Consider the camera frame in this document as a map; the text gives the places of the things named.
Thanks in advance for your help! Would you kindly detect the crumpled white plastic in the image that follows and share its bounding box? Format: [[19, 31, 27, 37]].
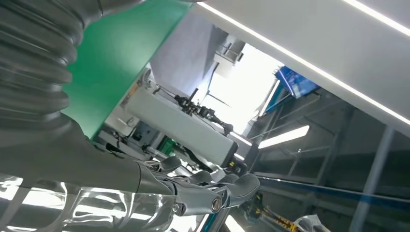
[[293, 214, 332, 232]]

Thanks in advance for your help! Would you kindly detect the green table mat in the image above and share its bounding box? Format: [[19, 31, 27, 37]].
[[62, 0, 193, 140]]

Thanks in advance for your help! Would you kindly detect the blue display screen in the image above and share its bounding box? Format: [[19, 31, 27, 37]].
[[275, 65, 321, 99]]

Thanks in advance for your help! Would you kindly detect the black yellow striped stand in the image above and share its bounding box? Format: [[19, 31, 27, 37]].
[[243, 192, 298, 232]]

